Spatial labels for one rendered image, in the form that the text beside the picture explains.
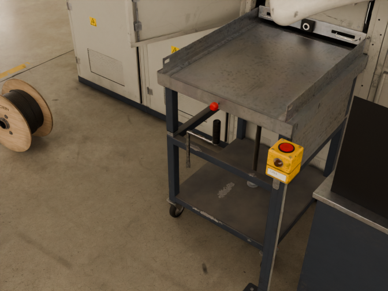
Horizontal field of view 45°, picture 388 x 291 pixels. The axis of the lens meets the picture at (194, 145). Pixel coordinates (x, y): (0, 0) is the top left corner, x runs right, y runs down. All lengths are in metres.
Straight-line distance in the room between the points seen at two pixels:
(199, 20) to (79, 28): 1.27
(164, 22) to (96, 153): 1.03
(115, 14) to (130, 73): 0.39
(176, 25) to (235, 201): 0.88
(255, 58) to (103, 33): 1.40
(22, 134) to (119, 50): 0.82
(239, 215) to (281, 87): 0.68
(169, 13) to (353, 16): 0.81
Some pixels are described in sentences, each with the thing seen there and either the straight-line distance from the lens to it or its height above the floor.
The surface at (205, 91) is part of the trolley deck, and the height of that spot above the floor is 0.84.
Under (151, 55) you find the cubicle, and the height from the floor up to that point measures 0.46.
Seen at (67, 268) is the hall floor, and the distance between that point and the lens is 2.29.
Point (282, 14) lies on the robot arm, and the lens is 1.77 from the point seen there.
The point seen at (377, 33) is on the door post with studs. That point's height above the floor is 0.95.
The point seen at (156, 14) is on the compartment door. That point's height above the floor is 0.96.
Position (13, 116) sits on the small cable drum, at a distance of 2.83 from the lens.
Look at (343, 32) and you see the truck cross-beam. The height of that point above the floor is 0.91.
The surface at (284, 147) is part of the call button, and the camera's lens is 1.41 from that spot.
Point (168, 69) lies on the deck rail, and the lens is 1.91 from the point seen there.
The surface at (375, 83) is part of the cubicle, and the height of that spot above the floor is 0.73.
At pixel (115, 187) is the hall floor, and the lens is 2.63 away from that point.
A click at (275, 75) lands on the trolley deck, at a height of 0.85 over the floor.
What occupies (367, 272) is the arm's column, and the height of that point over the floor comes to 0.53.
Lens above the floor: 1.75
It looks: 37 degrees down
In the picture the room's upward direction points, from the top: straight up
